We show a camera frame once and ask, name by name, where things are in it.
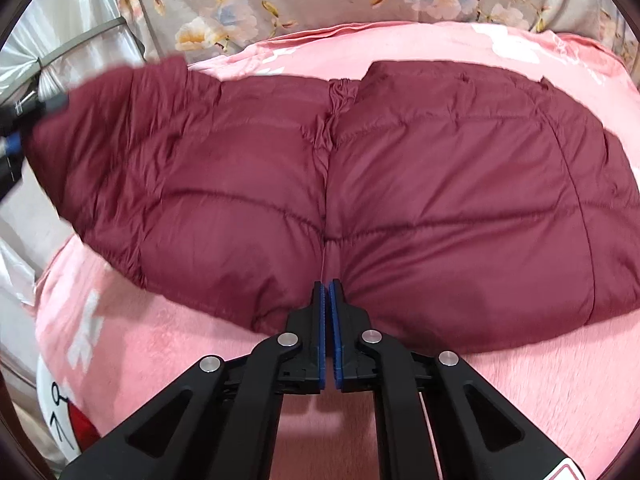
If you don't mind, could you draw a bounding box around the pink blanket with white bows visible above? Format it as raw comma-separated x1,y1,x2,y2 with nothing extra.
36,23,639,479

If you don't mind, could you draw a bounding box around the white cartoon pillow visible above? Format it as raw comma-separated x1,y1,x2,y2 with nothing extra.
36,356,100,462

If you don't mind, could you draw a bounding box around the maroon puffer jacket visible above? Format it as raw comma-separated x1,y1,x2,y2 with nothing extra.
24,58,639,353

